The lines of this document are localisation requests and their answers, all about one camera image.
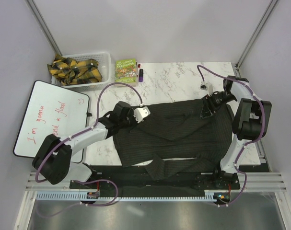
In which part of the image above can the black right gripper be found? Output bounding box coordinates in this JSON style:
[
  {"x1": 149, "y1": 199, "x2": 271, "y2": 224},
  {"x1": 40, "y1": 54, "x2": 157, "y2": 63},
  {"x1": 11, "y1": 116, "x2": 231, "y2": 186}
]
[{"x1": 200, "y1": 91, "x2": 236, "y2": 119}]

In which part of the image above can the dark striped long sleeve shirt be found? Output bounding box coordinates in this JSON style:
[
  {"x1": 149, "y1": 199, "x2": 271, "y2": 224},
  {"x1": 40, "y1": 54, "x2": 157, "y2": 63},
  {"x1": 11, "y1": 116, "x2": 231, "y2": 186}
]
[{"x1": 113, "y1": 99, "x2": 233, "y2": 180}]

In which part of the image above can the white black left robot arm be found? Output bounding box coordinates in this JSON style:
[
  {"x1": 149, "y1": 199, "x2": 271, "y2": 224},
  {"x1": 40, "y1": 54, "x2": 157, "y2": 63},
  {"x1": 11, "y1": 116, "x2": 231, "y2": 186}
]
[{"x1": 32, "y1": 101, "x2": 138, "y2": 184}]

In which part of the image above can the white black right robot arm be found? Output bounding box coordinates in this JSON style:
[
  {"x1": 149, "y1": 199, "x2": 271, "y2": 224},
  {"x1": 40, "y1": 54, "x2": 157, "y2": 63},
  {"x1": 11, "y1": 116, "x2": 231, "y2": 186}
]
[{"x1": 200, "y1": 76, "x2": 272, "y2": 189}]

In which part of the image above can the green paperback book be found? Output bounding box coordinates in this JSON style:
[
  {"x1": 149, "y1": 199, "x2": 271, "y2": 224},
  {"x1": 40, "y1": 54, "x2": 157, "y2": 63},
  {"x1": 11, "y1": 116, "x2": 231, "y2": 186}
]
[{"x1": 115, "y1": 58, "x2": 138, "y2": 86}]

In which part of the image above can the purple black marker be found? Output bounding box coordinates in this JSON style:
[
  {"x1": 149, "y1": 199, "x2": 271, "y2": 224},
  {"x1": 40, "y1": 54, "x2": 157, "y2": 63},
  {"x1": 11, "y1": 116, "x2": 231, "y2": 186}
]
[{"x1": 139, "y1": 69, "x2": 144, "y2": 82}]

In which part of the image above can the white plastic basket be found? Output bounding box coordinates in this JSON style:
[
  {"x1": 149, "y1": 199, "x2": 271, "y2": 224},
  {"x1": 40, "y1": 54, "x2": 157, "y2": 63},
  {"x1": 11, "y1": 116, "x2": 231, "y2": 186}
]
[{"x1": 52, "y1": 53, "x2": 111, "y2": 92}]

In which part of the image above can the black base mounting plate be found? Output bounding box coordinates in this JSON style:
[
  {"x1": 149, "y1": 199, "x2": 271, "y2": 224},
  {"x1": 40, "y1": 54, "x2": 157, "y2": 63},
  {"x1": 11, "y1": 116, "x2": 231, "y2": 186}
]
[{"x1": 68, "y1": 164, "x2": 242, "y2": 197}]

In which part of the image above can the yellow black plaid shirt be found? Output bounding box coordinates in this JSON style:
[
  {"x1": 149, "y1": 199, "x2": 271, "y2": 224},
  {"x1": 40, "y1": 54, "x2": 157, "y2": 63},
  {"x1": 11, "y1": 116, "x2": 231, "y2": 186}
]
[{"x1": 47, "y1": 54, "x2": 103, "y2": 86}]

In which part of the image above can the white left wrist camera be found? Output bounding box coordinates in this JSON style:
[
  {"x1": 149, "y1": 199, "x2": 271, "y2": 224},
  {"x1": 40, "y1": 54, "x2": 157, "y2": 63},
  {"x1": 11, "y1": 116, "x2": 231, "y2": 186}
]
[{"x1": 133, "y1": 106, "x2": 151, "y2": 123}]

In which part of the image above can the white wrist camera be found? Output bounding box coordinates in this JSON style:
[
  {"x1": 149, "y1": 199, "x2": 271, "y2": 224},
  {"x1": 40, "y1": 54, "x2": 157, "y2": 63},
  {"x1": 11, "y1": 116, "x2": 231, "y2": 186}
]
[
  {"x1": 200, "y1": 81, "x2": 214, "y2": 96},
  {"x1": 133, "y1": 106, "x2": 151, "y2": 123}
]

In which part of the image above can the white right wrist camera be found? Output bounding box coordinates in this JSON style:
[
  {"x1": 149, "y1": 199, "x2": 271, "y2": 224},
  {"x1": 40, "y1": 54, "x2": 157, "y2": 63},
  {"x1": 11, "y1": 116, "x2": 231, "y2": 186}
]
[{"x1": 200, "y1": 81, "x2": 214, "y2": 96}]

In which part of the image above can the right aluminium frame post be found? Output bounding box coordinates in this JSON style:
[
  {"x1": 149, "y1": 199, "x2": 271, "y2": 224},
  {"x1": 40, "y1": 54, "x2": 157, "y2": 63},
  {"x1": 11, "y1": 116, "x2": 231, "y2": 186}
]
[{"x1": 233, "y1": 0, "x2": 279, "y2": 71}]

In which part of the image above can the aluminium frame post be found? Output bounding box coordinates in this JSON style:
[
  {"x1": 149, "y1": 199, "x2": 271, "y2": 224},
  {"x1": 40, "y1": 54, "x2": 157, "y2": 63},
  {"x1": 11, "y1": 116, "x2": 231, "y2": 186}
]
[
  {"x1": 233, "y1": 0, "x2": 279, "y2": 71},
  {"x1": 25, "y1": 0, "x2": 62, "y2": 55}
]

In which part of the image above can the white whiteboard black frame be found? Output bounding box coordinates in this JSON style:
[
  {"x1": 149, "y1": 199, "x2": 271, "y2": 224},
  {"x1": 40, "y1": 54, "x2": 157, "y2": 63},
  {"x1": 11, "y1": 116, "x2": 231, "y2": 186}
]
[{"x1": 13, "y1": 80, "x2": 90, "y2": 158}]

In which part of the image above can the white slotted cable duct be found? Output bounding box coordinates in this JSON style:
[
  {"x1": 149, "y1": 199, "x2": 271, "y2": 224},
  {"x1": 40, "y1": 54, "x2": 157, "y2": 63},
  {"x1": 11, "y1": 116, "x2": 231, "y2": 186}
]
[{"x1": 36, "y1": 191, "x2": 229, "y2": 202}]

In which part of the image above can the left aluminium frame post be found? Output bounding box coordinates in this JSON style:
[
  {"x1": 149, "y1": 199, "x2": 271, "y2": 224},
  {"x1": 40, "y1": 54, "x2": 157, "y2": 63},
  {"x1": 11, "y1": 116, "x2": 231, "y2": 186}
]
[{"x1": 25, "y1": 0, "x2": 62, "y2": 55}]

